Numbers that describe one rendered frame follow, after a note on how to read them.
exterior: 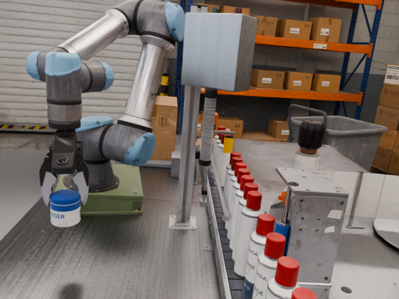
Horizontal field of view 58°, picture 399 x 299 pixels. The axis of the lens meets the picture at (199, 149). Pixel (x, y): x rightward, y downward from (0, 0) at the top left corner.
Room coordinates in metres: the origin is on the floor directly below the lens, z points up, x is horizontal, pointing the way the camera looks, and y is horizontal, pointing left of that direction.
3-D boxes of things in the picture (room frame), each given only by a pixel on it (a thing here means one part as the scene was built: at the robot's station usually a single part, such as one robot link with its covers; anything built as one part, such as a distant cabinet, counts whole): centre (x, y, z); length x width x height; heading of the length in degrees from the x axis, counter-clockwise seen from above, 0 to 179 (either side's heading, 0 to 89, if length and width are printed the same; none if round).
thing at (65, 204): (0.79, 0.31, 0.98); 0.07 x 0.07 x 0.07
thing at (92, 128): (1.16, 0.35, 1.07); 0.13 x 0.12 x 0.14; 71
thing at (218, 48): (1.00, -0.03, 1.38); 0.17 x 0.10 x 0.19; 59
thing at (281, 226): (0.66, -0.18, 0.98); 0.03 x 0.03 x 0.16
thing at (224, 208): (1.40, -0.05, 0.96); 1.07 x 0.01 x 0.01; 4
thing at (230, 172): (1.01, -0.11, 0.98); 0.05 x 0.05 x 0.20
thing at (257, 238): (0.63, -0.14, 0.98); 0.05 x 0.05 x 0.20
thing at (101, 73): (0.91, 0.30, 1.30); 0.11 x 0.11 x 0.08; 71
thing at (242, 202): (0.80, -0.13, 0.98); 0.05 x 0.05 x 0.20
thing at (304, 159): (1.21, -0.38, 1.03); 0.09 x 0.09 x 0.30
